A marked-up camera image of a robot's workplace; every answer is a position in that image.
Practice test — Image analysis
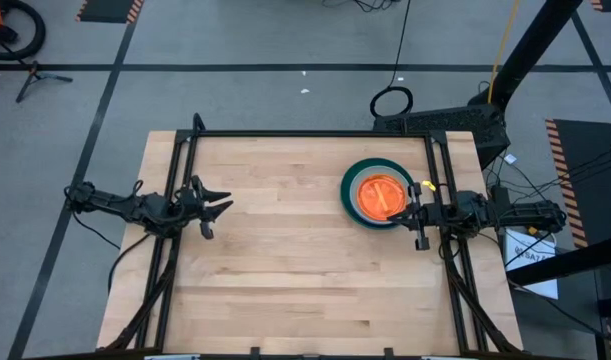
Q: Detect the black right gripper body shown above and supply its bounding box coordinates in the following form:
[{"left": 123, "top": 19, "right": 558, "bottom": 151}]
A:
[{"left": 408, "top": 180, "right": 447, "bottom": 252}]

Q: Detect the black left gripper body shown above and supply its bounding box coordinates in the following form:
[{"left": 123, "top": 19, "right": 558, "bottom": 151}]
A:
[{"left": 176, "top": 174, "right": 216, "bottom": 241}]

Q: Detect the black gantry post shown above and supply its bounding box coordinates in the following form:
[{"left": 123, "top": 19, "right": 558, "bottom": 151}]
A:
[{"left": 467, "top": 0, "right": 585, "bottom": 114}]

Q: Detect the black hanging cable with coil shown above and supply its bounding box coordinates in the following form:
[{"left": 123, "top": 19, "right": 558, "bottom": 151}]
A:
[{"left": 368, "top": 0, "right": 415, "bottom": 120}]

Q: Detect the orange translucent plastic plate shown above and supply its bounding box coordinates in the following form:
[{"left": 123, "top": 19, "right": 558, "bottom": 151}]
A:
[{"left": 356, "top": 172, "right": 409, "bottom": 223}]

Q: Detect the black floor cable tangle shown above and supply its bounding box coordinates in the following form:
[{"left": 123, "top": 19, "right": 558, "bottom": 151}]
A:
[{"left": 320, "top": 0, "right": 404, "bottom": 14}]

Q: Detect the large dark green plastic plate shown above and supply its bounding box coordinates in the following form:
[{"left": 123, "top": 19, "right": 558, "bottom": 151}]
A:
[{"left": 339, "top": 156, "right": 417, "bottom": 232}]

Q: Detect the black vacuum hose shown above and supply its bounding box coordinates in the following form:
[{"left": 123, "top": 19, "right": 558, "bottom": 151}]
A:
[{"left": 0, "top": 0, "right": 48, "bottom": 62}]

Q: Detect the black tripod stand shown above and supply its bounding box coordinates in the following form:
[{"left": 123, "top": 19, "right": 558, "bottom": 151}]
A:
[{"left": 14, "top": 59, "right": 75, "bottom": 105}]

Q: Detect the black gantry bar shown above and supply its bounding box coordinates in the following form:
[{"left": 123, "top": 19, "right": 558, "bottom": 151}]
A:
[{"left": 506, "top": 233, "right": 611, "bottom": 287}]

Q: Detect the white paper sign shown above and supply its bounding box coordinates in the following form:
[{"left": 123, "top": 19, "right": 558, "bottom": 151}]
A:
[{"left": 503, "top": 227, "right": 561, "bottom": 301}]

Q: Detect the black metal table frame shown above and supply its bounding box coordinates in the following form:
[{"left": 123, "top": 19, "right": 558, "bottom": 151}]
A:
[{"left": 97, "top": 112, "right": 525, "bottom": 354}]

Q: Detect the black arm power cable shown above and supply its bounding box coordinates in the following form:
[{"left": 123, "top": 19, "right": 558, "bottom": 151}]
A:
[
  {"left": 70, "top": 212, "right": 123, "bottom": 248},
  {"left": 107, "top": 232, "right": 154, "bottom": 296}
]

